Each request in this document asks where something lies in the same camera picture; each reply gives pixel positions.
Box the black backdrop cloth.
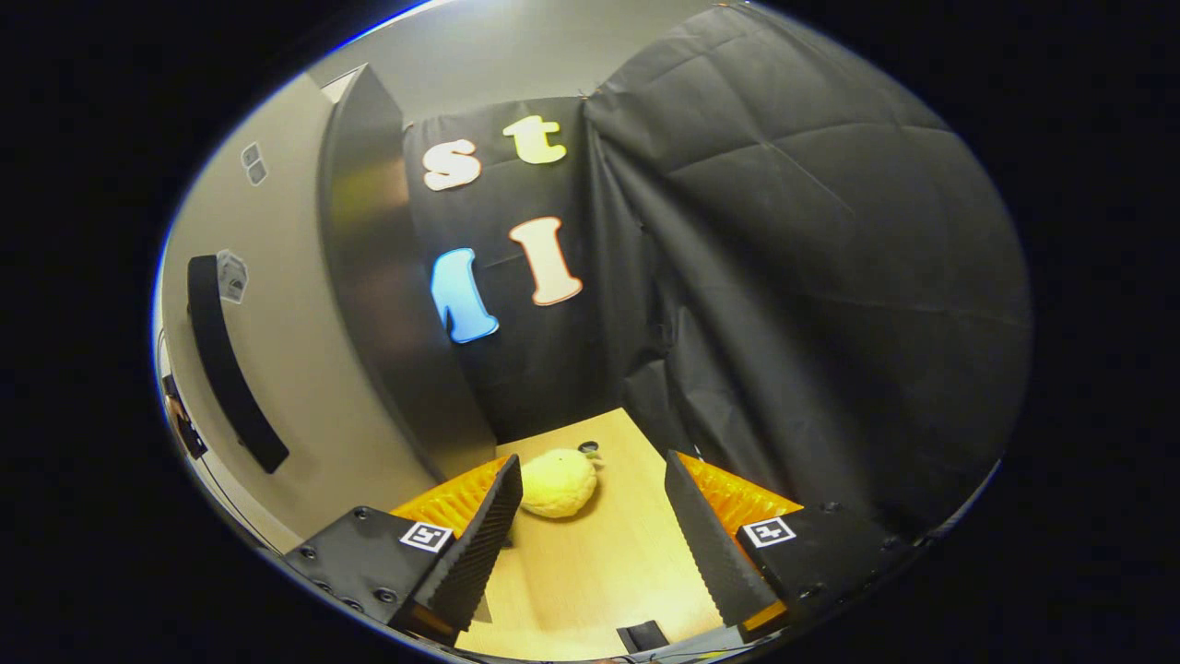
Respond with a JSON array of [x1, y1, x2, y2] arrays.
[[401, 5, 1033, 536]]

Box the small black box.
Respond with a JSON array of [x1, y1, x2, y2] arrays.
[[616, 620, 670, 655]]

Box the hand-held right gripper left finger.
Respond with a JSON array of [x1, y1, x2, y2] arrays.
[[281, 454, 524, 645]]

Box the white shoe cabinet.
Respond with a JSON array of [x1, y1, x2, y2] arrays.
[[318, 63, 501, 482]]

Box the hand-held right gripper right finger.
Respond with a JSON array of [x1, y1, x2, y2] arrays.
[[664, 449, 923, 642]]

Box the black door handle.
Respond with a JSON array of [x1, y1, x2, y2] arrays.
[[187, 255, 290, 475]]

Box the yellow plush toy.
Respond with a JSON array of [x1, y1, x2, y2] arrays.
[[521, 443, 605, 519]]

